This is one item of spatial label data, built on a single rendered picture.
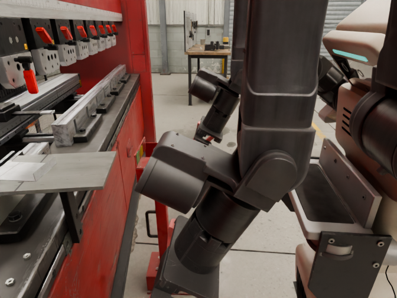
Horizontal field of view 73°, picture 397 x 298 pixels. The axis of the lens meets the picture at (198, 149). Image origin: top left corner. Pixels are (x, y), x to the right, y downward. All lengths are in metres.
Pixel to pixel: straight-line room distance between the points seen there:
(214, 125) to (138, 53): 2.17
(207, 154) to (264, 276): 1.53
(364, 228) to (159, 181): 0.35
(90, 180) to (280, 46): 0.54
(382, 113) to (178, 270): 0.25
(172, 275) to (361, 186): 0.33
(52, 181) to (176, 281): 0.46
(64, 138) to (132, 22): 1.78
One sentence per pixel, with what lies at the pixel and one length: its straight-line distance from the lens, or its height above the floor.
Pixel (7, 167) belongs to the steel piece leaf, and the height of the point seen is 1.00.
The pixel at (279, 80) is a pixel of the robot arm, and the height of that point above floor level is 1.29.
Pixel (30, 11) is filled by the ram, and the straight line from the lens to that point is 1.01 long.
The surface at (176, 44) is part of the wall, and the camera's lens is 7.98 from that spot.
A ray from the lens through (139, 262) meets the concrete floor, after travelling 1.81.
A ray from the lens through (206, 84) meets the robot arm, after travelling 0.66.
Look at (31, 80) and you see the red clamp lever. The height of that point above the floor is 1.19.
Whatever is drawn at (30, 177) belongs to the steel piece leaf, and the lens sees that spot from 0.74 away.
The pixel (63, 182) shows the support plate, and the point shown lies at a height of 1.00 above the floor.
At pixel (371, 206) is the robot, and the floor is 1.08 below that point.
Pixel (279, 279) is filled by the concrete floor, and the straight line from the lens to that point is 1.76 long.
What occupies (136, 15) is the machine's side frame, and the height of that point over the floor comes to 1.39.
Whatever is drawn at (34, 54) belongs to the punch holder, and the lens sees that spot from 1.00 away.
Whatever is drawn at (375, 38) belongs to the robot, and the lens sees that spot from 0.41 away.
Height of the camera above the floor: 1.33
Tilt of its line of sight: 25 degrees down
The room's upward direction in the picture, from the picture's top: straight up
